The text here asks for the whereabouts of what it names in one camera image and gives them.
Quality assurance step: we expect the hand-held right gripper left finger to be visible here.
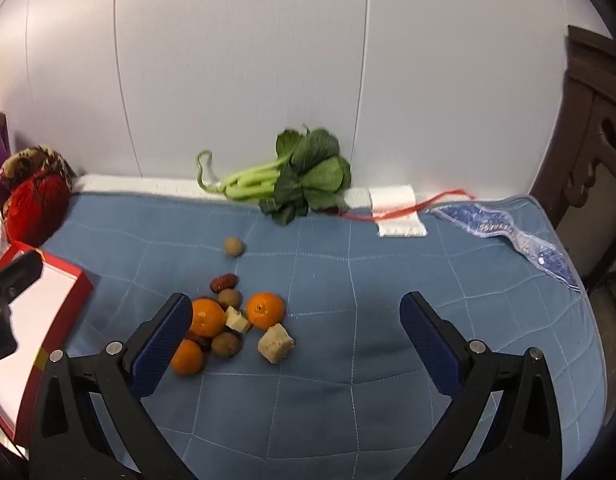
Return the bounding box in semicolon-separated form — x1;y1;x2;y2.
30;292;196;480

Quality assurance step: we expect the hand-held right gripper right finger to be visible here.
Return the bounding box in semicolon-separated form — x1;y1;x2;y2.
399;291;563;480

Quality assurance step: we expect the small orange mandarin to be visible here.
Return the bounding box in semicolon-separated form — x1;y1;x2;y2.
170;340;205;376

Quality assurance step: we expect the red box with white inside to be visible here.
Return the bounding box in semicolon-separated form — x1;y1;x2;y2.
0;241;94;448

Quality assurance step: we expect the large orange mandarin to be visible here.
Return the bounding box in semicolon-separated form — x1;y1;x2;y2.
190;298;227;339

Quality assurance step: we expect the small pale sugarcane chunk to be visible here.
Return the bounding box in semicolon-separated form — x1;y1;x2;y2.
224;306;251;334

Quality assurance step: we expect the red embroidered pouch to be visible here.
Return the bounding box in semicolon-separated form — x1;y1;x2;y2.
0;146;78;247

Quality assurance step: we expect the blue quilted mat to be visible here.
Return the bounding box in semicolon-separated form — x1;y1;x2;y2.
38;192;608;480

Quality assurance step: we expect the large pale sugarcane chunk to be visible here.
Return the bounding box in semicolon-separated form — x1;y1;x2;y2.
258;323;295;365

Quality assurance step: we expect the clear blue-tinted plastic pouch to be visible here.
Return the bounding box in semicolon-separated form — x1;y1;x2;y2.
428;201;582;293

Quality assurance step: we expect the white fabric label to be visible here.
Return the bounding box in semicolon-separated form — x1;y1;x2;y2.
369;185;429;239

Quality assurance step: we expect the green bok choy bunch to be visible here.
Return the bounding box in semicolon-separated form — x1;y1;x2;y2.
196;125;353;227

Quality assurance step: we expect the dark wooden furniture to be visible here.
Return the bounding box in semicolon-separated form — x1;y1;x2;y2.
530;25;616;292

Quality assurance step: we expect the red string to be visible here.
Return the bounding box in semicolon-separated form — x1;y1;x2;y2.
338;188;478;222

